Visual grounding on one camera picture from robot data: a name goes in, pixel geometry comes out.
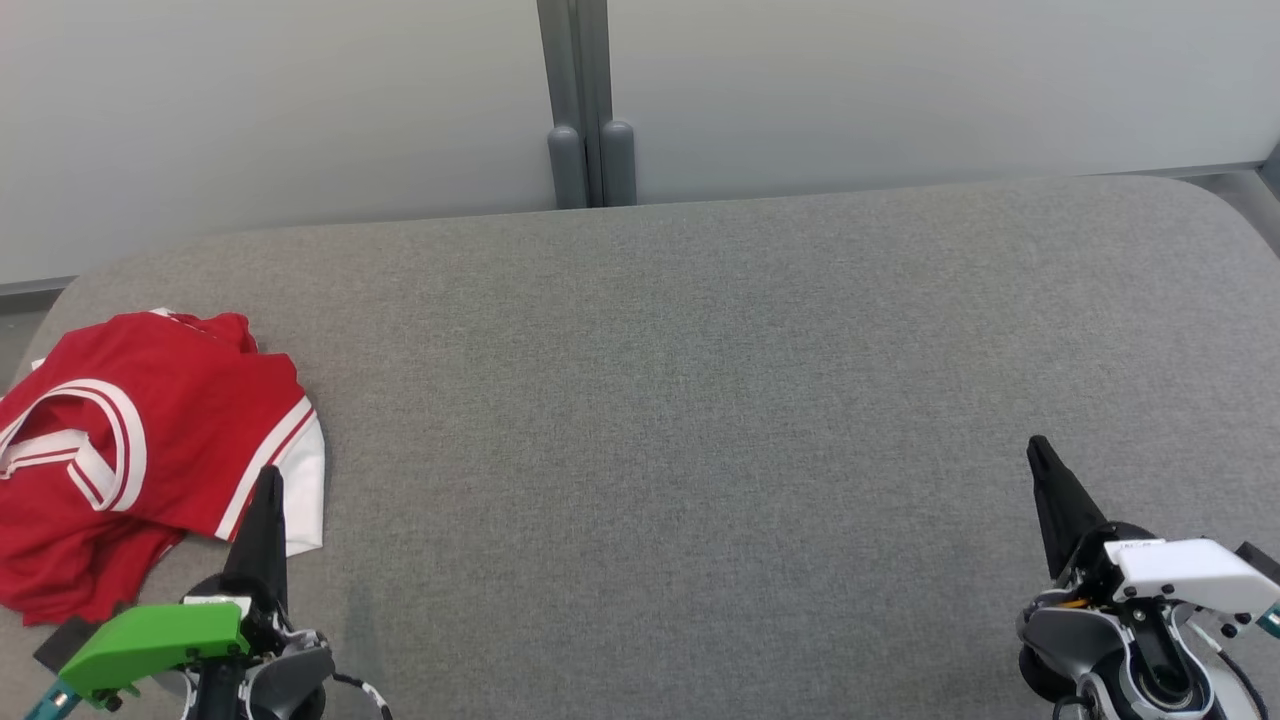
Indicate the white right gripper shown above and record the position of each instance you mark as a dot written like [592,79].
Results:
[1190,575]

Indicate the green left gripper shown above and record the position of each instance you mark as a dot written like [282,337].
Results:
[150,640]

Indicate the red Bulls basketball jersey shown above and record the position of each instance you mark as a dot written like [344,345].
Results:
[190,420]

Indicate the red shorts with white stripe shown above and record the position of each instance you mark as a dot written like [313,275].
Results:
[70,575]

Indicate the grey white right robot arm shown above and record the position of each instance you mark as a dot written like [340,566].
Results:
[1070,640]

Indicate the grey fabric sofa seat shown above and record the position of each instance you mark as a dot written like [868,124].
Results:
[700,400]

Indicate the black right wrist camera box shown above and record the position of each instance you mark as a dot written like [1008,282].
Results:
[1262,562]

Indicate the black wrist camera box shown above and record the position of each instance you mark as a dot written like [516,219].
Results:
[1262,562]
[65,640]

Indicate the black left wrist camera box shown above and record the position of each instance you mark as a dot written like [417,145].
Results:
[65,640]

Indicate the grey partition post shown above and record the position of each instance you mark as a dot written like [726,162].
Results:
[618,150]
[565,150]

